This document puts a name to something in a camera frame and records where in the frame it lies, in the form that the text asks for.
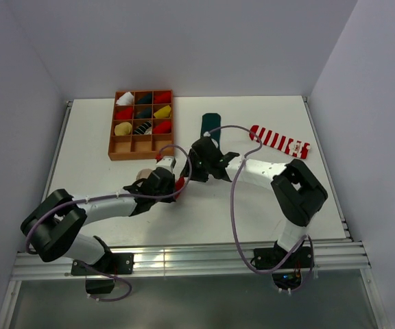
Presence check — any beige red sock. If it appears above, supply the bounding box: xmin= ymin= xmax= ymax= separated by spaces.
xmin=136 ymin=169 xmax=185 ymax=191

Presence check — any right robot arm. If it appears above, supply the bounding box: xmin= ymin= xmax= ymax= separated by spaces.
xmin=181 ymin=136 xmax=328 ymax=267

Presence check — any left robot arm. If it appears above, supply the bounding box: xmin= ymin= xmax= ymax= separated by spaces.
xmin=21 ymin=168 xmax=176 ymax=273

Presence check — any dark green reindeer sock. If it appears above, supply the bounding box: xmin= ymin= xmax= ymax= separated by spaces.
xmin=200 ymin=113 xmax=222 ymax=149

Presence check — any red rolled sock lower right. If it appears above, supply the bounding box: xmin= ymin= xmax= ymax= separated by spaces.
xmin=152 ymin=121 xmax=172 ymax=134

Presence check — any red rolled sock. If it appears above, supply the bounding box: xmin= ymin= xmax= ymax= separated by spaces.
xmin=115 ymin=106 xmax=134 ymax=120
xmin=153 ymin=90 xmax=171 ymax=104
xmin=152 ymin=121 xmax=172 ymax=134

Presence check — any black white striped rolled sock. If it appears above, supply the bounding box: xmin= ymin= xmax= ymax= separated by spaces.
xmin=133 ymin=121 xmax=152 ymax=135

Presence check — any wooden compartment organizer tray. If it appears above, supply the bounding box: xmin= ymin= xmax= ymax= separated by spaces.
xmin=108 ymin=90 xmax=174 ymax=160

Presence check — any red white striped santa sock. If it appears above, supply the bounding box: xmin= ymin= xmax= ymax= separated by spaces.
xmin=249 ymin=125 xmax=311 ymax=160

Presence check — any mustard rolled sock left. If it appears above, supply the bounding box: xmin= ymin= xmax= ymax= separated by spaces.
xmin=114 ymin=122 xmax=132 ymax=136

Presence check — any yellow rolled sock right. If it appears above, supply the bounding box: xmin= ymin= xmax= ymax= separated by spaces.
xmin=154 ymin=105 xmax=171 ymax=119

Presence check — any dark teal rolled sock middle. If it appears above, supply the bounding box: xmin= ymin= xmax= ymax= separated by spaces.
xmin=134 ymin=107 xmax=152 ymax=119

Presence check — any dark teal rolled sock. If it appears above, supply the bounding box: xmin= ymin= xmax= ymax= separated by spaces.
xmin=134 ymin=107 xmax=152 ymax=119
xmin=135 ymin=92 xmax=153 ymax=105

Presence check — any red rolled sock left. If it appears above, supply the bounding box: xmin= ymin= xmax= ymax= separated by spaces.
xmin=115 ymin=106 xmax=134 ymax=120

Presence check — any red rolled sock top right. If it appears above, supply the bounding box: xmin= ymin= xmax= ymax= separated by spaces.
xmin=153 ymin=90 xmax=171 ymax=104

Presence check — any dark teal rolled sock top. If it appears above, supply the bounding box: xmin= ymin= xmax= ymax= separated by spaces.
xmin=135 ymin=92 xmax=153 ymax=105

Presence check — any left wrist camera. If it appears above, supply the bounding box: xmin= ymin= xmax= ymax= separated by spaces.
xmin=156 ymin=154 xmax=176 ymax=172

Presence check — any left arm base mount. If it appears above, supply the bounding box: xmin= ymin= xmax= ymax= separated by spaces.
xmin=71 ymin=252 xmax=135 ymax=295

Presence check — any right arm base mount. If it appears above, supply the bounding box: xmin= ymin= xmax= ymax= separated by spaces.
xmin=250 ymin=245 xmax=314 ymax=287

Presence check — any aluminium frame rail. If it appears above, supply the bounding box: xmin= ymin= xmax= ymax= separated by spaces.
xmin=10 ymin=241 xmax=370 ymax=281

